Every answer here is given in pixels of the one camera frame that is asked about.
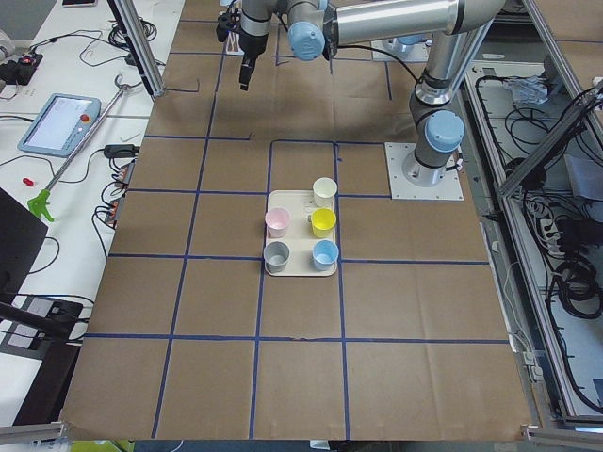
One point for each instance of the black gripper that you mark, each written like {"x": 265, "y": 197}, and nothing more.
{"x": 250, "y": 43}

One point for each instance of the pale cream plastic cup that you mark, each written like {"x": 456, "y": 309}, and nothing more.
{"x": 324, "y": 190}

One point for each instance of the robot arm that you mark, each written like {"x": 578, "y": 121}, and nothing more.
{"x": 318, "y": 28}

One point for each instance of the pink plastic cup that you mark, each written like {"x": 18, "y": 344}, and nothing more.
{"x": 277, "y": 221}

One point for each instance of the yellow plastic cup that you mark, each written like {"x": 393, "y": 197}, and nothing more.
{"x": 322, "y": 221}

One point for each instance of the grey plastic cup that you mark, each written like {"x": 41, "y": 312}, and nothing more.
{"x": 276, "y": 255}

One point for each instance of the black power adapter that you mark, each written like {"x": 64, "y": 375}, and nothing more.
{"x": 120, "y": 151}

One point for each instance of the cream plastic tray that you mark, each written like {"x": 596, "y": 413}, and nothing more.
{"x": 299, "y": 237}

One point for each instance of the blue teach pendant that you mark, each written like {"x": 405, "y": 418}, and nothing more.
{"x": 61, "y": 125}

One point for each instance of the black monitor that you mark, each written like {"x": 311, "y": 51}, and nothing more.
{"x": 22, "y": 235}

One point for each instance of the white wire cup rack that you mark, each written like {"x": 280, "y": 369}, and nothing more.
{"x": 232, "y": 46}

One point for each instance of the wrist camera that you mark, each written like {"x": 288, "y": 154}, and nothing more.
{"x": 228, "y": 23}

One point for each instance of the aluminium frame post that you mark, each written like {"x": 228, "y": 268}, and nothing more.
{"x": 129, "y": 22}

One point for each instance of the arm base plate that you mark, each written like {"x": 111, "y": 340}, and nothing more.
{"x": 383, "y": 50}
{"x": 410, "y": 181}

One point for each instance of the green handled reacher grabber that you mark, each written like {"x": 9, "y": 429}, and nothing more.
{"x": 38, "y": 205}

